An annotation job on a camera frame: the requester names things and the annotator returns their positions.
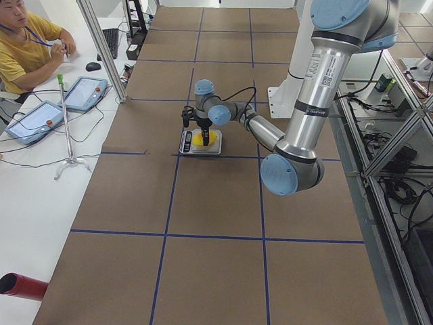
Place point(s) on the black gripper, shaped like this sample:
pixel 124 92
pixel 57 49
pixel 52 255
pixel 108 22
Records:
pixel 203 122

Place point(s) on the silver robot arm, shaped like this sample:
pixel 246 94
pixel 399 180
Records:
pixel 341 29

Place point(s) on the digital kitchen scale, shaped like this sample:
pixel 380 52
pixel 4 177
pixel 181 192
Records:
pixel 192 143

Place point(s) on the black desktop box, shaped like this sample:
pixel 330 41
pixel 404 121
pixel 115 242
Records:
pixel 137 30

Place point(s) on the far teach pendant tablet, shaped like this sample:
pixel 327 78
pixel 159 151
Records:
pixel 85 93

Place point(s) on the teach pendant tablet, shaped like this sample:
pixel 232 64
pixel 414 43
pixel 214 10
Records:
pixel 85 93
pixel 36 124

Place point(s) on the black computer mouse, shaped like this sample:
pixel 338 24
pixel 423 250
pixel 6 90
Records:
pixel 92 66

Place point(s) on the black keyboard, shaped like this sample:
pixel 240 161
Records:
pixel 111 36

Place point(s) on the near teach pendant tablet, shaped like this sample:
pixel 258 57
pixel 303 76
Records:
pixel 36 124

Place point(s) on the green box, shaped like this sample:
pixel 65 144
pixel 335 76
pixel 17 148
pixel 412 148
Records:
pixel 385 83

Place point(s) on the person in yellow shirt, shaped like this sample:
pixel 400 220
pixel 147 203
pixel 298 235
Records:
pixel 32 48

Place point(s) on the red cylinder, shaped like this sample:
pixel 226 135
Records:
pixel 18 285

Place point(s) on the white column pedestal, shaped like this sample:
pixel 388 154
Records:
pixel 282 98

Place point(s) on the green handled reacher stick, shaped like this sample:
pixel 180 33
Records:
pixel 71 160

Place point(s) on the aluminium frame post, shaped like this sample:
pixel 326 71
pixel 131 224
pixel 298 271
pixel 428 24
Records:
pixel 97 35

